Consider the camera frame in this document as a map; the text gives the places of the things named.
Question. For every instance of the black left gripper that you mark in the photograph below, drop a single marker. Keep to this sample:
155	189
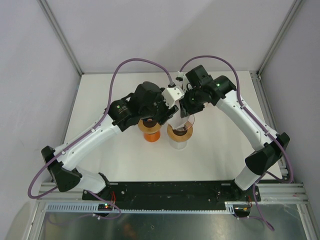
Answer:
167	112

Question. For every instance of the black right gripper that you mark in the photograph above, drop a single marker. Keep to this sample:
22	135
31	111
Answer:
186	108

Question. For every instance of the orange glass carafe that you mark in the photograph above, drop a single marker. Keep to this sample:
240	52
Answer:
152	137

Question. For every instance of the pink glass dripper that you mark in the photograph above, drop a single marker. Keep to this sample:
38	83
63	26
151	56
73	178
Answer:
188	125

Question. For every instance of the clear glass carafe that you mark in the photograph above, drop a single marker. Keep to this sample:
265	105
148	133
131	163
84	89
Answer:
178	145

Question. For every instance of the white paper coffee filter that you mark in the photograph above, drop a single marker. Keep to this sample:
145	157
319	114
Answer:
180	118

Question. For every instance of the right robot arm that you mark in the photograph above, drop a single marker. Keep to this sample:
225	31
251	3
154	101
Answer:
265	141

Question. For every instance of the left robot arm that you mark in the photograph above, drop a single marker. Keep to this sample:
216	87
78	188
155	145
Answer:
63	160

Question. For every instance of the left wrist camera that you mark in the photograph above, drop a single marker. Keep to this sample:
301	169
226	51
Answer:
172	94

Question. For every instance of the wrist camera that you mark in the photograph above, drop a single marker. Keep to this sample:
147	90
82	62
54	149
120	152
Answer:
183	81
172	94

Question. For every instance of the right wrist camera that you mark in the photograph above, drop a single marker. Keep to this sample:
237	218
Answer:
183	81

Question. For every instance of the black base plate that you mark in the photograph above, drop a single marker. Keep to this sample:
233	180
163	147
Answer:
177	193

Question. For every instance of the grey cable duct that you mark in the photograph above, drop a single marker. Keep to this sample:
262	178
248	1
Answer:
104	208

